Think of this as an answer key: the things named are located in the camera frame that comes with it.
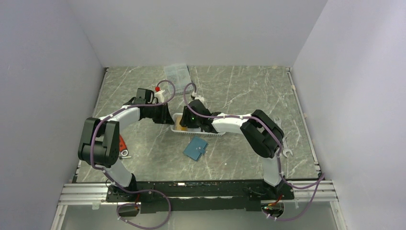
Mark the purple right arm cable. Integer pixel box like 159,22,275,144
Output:
183,82,326,190

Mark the orange utility knife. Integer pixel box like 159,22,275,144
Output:
119,135,129,157

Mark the clear plastic screw box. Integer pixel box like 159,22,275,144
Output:
164,63,191,95

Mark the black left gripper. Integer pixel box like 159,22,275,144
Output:
146,102,175,125

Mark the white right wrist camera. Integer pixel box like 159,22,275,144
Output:
191,92,205,103

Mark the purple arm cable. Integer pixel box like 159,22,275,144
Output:
183,82,326,190
90,79,176,229

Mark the white plastic basket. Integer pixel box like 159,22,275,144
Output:
170,113,225,136

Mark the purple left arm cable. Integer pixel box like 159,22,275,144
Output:
90,79,176,229

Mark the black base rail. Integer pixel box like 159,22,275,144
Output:
106,179,294,214

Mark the gold credit card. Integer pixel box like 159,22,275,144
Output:
175,115,187,131

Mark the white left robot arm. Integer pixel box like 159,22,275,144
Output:
78,88,174,201

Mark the blue card holder wallet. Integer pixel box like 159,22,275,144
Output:
183,137,208,161

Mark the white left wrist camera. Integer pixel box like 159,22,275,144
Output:
154,86,169,104

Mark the chrome open-end wrench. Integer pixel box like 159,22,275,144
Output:
274,117,293,158

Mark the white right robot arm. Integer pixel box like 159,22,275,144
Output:
180,100,284,199

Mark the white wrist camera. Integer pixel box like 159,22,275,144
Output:
191,92,205,103
154,86,169,104

